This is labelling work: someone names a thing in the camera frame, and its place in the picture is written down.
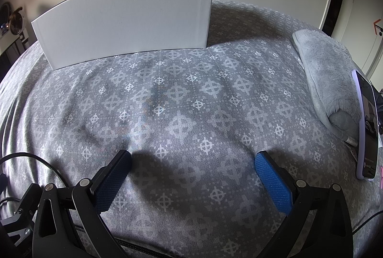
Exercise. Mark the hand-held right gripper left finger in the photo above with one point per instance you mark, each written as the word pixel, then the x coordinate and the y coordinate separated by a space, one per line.
pixel 110 183

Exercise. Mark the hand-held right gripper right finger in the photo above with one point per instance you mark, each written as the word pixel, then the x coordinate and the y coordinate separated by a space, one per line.
pixel 273 180

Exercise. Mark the white cardboard box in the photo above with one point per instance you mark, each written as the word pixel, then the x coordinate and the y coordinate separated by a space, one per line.
pixel 119 22

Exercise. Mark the grey patterned bed sheet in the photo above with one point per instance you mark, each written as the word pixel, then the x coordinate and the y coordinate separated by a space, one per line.
pixel 179 111

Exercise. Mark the smartphone with purple case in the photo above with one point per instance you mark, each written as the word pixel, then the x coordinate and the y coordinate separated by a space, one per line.
pixel 369 126

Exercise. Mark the grey fluffy slipper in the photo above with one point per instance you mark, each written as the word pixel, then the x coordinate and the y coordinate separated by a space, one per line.
pixel 326 66

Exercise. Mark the black furniture unit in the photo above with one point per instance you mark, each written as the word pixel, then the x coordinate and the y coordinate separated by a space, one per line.
pixel 10 60

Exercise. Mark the white cabinet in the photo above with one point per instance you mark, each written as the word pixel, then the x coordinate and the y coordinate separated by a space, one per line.
pixel 13 38

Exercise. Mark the round desk fan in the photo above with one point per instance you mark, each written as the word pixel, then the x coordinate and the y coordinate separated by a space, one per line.
pixel 16 22

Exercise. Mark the white door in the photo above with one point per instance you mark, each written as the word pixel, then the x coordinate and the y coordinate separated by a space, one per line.
pixel 356 7

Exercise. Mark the round dark mirror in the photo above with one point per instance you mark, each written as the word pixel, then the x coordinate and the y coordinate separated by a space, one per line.
pixel 4 13

